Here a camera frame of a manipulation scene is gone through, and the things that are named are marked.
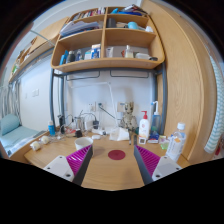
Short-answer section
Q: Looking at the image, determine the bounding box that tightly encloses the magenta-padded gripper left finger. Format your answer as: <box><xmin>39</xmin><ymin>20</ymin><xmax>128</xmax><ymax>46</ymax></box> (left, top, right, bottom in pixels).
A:
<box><xmin>43</xmin><ymin>144</ymin><xmax>94</xmax><ymax>186</ymax></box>

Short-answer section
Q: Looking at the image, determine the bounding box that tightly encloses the flat round red coaster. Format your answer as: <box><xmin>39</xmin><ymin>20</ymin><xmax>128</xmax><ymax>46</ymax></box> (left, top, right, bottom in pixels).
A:
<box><xmin>107</xmin><ymin>149</ymin><xmax>127</xmax><ymax>161</ymax></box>

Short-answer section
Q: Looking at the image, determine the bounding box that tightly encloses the long wooden wall shelf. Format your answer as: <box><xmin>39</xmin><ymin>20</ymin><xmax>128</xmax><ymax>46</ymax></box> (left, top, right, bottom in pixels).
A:
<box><xmin>8</xmin><ymin>16</ymin><xmax>69</xmax><ymax>84</ymax></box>

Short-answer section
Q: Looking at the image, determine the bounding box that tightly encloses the teal pillow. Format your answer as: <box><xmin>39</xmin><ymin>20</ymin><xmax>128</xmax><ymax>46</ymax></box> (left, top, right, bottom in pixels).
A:
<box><xmin>0</xmin><ymin>113</ymin><xmax>21</xmax><ymax>136</ymax></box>

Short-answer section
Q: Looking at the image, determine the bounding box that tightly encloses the small white round object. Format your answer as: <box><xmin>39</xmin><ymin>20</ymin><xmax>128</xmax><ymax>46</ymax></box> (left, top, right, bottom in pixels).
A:
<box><xmin>39</xmin><ymin>135</ymin><xmax>50</xmax><ymax>145</ymax></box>
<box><xmin>29</xmin><ymin>140</ymin><xmax>42</xmax><ymax>152</ymax></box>

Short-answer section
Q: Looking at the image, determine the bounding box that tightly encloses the green striped hanging towel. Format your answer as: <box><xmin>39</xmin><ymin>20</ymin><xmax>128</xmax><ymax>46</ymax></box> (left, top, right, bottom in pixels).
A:
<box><xmin>203</xmin><ymin>54</ymin><xmax>224</xmax><ymax>155</ymax></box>

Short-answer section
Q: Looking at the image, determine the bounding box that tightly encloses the grey curtain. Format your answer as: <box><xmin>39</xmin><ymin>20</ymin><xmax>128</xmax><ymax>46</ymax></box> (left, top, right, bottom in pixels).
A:
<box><xmin>0</xmin><ymin>79</ymin><xmax>23</xmax><ymax>118</ymax></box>

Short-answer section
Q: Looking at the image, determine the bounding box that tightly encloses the small white cube clock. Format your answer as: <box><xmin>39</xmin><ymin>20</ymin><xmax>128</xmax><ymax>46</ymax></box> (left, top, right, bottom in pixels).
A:
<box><xmin>137</xmin><ymin>135</ymin><xmax>148</xmax><ymax>146</ymax></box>

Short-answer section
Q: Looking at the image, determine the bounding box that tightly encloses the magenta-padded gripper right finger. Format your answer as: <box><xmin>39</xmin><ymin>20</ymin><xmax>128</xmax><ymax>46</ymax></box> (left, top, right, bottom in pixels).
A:
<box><xmin>133</xmin><ymin>144</ymin><xmax>183</xmax><ymax>186</ymax></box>

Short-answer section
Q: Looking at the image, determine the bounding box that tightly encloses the bed with pale sheet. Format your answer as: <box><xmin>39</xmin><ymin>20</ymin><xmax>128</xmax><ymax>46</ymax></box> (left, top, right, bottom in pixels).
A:
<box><xmin>0</xmin><ymin>124</ymin><xmax>48</xmax><ymax>156</ymax></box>

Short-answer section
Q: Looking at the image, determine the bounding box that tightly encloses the blue spray bottle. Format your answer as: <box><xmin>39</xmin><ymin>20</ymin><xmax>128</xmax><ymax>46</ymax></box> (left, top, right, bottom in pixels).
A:
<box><xmin>150</xmin><ymin>100</ymin><xmax>162</xmax><ymax>134</ymax></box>

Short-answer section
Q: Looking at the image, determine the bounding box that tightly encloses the white red-pump lotion bottle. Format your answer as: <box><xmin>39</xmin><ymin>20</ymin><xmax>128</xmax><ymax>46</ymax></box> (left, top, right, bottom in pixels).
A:
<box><xmin>138</xmin><ymin>110</ymin><xmax>151</xmax><ymax>140</ymax></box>

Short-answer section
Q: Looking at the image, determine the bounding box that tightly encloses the wooden wardrobe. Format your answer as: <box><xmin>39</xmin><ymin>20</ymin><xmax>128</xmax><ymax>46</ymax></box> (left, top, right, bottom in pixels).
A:
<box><xmin>141</xmin><ymin>0</ymin><xmax>218</xmax><ymax>164</ymax></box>

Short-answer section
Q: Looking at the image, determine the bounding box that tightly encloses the small blue box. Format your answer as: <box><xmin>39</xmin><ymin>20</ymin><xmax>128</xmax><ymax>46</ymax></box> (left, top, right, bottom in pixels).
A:
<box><xmin>147</xmin><ymin>131</ymin><xmax>160</xmax><ymax>144</ymax></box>

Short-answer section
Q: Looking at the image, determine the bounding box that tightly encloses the grey metal frame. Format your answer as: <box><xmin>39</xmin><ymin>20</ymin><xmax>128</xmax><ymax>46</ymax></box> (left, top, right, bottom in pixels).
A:
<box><xmin>49</xmin><ymin>63</ymin><xmax>168</xmax><ymax>136</ymax></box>

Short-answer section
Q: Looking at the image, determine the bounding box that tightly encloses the white cup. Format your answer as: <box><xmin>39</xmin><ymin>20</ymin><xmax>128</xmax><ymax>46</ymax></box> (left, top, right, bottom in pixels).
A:
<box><xmin>74</xmin><ymin>136</ymin><xmax>94</xmax><ymax>152</ymax></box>

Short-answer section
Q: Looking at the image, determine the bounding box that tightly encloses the wooden shelf unit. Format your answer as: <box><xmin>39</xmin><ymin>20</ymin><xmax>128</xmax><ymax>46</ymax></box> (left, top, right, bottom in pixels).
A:
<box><xmin>50</xmin><ymin>3</ymin><xmax>166</xmax><ymax>74</ymax></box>

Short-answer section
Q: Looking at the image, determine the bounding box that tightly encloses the clear plastic water bottle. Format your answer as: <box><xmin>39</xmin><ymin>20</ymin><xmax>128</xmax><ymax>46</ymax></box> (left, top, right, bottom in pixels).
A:
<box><xmin>165</xmin><ymin>122</ymin><xmax>187</xmax><ymax>163</ymax></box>

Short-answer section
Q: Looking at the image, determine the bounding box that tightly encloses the white power adapter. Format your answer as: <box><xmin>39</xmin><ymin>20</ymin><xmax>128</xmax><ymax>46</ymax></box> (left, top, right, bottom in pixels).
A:
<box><xmin>83</xmin><ymin>120</ymin><xmax>94</xmax><ymax>132</ymax></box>

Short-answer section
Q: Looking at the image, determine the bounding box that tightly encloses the small blue bottle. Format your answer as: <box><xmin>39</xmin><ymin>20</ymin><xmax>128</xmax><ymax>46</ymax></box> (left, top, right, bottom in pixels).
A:
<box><xmin>47</xmin><ymin>120</ymin><xmax>56</xmax><ymax>137</ymax></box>

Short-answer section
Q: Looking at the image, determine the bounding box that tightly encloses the black electric shaver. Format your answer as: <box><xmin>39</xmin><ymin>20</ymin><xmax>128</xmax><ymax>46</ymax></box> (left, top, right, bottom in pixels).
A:
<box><xmin>57</xmin><ymin>114</ymin><xmax>66</xmax><ymax>134</ymax></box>

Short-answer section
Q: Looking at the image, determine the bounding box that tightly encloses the tree creature figurine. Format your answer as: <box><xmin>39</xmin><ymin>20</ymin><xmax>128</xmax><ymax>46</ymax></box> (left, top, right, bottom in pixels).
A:
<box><xmin>119</xmin><ymin>102</ymin><xmax>138</xmax><ymax>132</ymax></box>

